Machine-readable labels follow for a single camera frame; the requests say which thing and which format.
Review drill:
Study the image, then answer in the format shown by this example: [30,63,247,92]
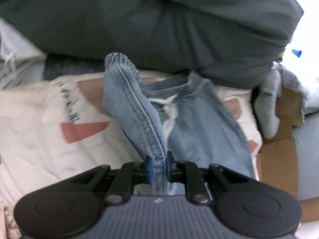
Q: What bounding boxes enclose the light blue denim pants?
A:
[102,53,255,195]

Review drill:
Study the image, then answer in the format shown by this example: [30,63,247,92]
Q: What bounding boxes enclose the brown cardboard box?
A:
[256,84,305,222]

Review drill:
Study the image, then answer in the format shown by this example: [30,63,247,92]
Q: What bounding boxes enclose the white printed garment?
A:
[0,71,263,239]

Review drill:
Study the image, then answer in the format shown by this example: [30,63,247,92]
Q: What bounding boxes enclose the grey sock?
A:
[254,69,282,139]

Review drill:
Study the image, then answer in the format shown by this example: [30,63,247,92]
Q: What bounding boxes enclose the dark blue fuzzy garment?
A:
[43,53,104,80]

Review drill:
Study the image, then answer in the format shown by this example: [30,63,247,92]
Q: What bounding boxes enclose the dark green garment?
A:
[1,0,304,89]

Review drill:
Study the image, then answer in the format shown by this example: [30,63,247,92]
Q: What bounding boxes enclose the light grey hoodie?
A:
[1,18,47,90]

